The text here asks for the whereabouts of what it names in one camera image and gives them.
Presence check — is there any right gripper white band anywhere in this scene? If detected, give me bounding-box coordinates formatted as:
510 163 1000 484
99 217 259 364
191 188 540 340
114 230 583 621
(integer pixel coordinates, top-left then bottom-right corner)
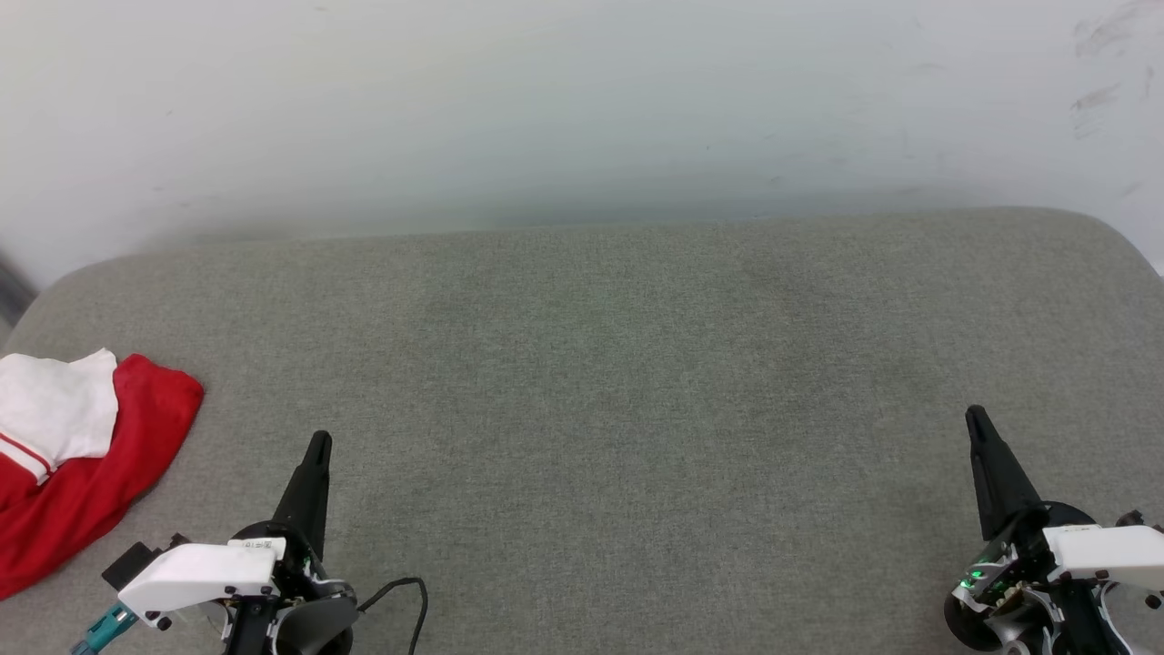
943 405 1164 655

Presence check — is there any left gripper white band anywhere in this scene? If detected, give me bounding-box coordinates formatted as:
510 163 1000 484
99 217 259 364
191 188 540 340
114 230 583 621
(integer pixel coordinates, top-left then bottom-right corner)
118 431 360 655

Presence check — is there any grey fabric sofa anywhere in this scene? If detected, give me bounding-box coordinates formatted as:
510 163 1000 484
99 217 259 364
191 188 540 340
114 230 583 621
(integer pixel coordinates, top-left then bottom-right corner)
0 207 1164 655

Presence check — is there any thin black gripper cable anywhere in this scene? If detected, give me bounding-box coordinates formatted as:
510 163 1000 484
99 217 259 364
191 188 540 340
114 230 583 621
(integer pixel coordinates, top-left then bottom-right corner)
357 577 429 655

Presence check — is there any red and white basketball jersey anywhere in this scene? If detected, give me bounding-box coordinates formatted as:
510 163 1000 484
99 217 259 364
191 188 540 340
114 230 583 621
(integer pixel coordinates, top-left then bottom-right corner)
0 348 206 601

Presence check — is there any teal cable connector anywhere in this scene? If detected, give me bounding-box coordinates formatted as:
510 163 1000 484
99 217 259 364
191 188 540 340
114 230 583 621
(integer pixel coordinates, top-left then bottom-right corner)
71 604 139 655

